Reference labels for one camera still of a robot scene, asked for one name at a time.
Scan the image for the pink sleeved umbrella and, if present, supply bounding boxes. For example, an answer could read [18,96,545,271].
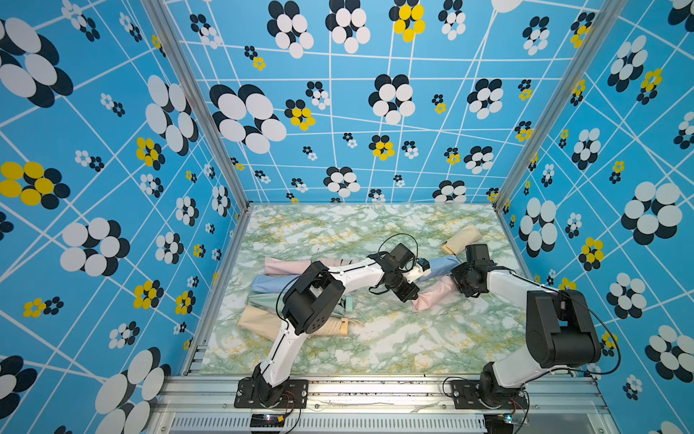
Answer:
[265,257,312,276]
[412,276,457,312]

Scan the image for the blue sleeved umbrella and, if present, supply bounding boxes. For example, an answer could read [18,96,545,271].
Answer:
[251,275,298,294]
[420,255,461,280]

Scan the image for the mint green umbrella sleeve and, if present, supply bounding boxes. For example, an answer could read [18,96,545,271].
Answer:
[247,292,284,311]

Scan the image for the beige umbrella sleeve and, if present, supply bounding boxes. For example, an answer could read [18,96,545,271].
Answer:
[238,306,284,341]

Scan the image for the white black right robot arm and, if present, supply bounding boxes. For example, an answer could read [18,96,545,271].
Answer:
[451,244,601,407]

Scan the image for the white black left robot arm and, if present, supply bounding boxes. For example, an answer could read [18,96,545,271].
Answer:
[251,243,431,406]

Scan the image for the beige sleeved umbrella far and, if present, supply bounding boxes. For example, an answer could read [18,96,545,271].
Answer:
[441,224,482,255]

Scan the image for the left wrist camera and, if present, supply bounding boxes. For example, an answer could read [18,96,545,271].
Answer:
[406,259,431,282]

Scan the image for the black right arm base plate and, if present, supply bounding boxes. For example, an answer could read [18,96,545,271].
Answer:
[446,379,529,412]

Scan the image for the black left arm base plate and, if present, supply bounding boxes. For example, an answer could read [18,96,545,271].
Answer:
[234,377,309,410]

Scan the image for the aluminium front rail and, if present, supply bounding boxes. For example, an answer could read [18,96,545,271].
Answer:
[146,374,618,433]

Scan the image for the aluminium corner post left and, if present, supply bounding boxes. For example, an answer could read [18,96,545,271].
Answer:
[142,0,249,214]

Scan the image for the aluminium corner post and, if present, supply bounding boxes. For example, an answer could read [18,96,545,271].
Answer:
[142,0,249,214]
[493,0,628,214]

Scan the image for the aluminium corner post right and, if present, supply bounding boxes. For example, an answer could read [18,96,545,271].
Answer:
[493,0,628,214]

